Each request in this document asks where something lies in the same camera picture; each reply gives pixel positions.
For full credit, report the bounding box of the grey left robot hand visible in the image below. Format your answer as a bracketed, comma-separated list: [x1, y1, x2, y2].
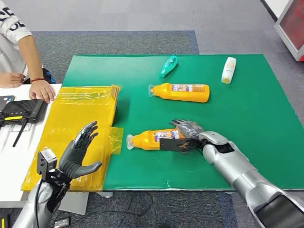
[58, 121, 103, 181]

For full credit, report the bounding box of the person's left hand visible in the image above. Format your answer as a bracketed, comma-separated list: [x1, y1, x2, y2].
[29, 80, 57, 105]

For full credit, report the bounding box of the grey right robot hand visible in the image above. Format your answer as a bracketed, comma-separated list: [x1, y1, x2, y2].
[169, 119, 205, 141]

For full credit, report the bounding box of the person's right hand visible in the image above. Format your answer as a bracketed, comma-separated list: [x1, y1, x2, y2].
[0, 72, 26, 89]

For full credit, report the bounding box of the orange bottle with red band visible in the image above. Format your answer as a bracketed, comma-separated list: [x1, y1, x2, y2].
[126, 128, 186, 151]

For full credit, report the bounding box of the orange bottle with clear cap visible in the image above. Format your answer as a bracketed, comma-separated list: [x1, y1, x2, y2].
[148, 83, 210, 104]

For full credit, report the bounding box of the teal plastic bottle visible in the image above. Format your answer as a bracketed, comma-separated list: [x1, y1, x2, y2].
[159, 55, 179, 79]

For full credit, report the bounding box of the white plastic bottle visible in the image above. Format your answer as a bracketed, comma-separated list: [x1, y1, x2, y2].
[221, 57, 237, 85]

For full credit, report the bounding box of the black and blue bag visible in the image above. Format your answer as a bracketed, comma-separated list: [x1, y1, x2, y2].
[42, 67, 57, 85]

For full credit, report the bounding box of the dark phone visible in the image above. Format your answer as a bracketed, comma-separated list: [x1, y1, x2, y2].
[0, 95, 15, 112]

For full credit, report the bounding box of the black remote controller with antenna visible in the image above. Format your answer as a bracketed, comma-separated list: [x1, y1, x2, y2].
[0, 98, 48, 148]

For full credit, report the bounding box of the person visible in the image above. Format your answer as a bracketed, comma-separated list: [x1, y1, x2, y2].
[0, 0, 57, 105]

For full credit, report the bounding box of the yellow taped cardboard sheet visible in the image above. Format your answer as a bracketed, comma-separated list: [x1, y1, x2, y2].
[21, 84, 124, 192]

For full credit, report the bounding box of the pale grey flat panel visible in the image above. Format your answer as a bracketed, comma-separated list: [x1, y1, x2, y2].
[57, 191, 90, 216]

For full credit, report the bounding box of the black power adapter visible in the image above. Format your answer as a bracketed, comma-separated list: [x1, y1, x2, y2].
[53, 216, 72, 228]

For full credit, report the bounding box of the green table mat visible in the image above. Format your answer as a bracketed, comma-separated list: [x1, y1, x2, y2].
[62, 54, 304, 191]

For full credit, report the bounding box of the dark grey rug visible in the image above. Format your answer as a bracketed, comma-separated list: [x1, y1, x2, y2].
[0, 30, 238, 228]

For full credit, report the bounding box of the red and white cabinet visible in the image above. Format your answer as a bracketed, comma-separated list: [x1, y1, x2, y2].
[274, 0, 304, 62]

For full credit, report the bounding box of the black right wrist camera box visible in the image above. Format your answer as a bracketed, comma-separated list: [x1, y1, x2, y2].
[159, 137, 203, 154]

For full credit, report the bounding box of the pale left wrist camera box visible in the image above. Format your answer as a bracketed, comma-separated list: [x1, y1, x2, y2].
[36, 149, 58, 176]

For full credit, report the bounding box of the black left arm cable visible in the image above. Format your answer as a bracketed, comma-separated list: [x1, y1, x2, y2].
[35, 178, 44, 228]

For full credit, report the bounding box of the thin black floor cable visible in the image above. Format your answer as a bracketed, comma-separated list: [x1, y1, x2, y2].
[69, 192, 154, 221]

